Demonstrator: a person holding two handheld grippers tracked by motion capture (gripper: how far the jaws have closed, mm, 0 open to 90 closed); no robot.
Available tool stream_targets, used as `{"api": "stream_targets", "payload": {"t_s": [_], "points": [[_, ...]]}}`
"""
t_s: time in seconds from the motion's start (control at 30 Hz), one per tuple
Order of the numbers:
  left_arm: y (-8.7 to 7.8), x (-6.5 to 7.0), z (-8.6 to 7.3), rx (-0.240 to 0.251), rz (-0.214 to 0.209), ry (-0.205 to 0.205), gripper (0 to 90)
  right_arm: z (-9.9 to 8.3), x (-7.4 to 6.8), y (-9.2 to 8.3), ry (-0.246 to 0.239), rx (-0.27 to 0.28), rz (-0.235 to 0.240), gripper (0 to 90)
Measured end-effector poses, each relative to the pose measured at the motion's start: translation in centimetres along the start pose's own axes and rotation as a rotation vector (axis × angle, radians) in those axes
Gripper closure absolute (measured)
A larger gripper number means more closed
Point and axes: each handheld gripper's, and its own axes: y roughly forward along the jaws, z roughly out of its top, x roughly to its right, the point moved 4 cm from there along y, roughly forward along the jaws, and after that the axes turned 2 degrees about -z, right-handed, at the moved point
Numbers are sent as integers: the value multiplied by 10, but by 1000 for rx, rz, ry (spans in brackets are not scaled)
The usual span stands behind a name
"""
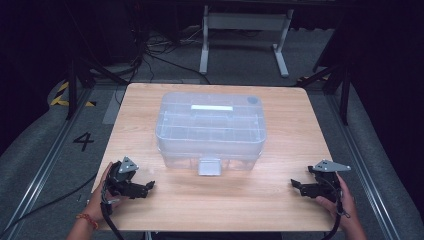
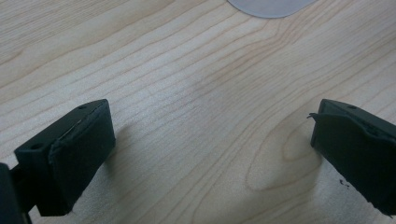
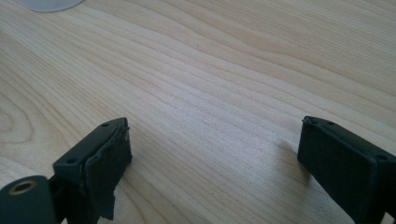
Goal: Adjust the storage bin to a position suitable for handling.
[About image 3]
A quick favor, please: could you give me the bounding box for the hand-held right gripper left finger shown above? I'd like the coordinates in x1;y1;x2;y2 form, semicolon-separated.
49;117;134;224

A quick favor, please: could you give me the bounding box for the translucent plastic container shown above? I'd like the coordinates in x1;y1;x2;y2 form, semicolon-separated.
12;0;86;13

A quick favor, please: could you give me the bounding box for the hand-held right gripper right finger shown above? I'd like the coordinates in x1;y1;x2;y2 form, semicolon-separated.
297;116;396;224

